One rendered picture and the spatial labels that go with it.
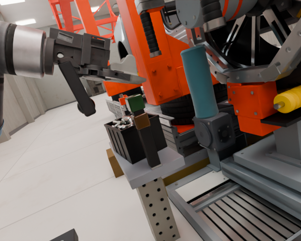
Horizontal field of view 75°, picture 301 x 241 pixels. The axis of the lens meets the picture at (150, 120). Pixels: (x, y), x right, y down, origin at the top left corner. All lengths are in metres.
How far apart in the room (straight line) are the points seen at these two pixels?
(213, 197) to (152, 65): 0.71
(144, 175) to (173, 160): 0.09
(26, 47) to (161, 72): 0.76
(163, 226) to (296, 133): 0.62
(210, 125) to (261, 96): 0.35
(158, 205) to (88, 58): 0.64
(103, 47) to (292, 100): 0.51
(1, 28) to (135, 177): 0.42
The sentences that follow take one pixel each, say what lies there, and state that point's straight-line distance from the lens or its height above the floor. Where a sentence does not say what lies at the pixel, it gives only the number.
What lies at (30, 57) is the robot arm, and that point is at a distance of 0.41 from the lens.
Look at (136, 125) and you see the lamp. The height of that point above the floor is 0.59.
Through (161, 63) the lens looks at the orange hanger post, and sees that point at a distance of 1.07.
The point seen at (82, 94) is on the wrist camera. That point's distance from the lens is 0.42.
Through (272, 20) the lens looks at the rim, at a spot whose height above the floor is 0.74.
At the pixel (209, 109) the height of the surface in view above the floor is 0.51.
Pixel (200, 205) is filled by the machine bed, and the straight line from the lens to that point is 1.01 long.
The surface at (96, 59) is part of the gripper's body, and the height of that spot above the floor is 0.76.
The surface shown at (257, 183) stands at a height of 0.16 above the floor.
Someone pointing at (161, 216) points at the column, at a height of 0.14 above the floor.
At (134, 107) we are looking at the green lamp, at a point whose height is 0.63.
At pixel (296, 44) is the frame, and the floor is 0.67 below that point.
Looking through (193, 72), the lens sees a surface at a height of 0.66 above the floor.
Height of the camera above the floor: 0.71
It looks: 14 degrees down
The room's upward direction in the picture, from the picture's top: 17 degrees counter-clockwise
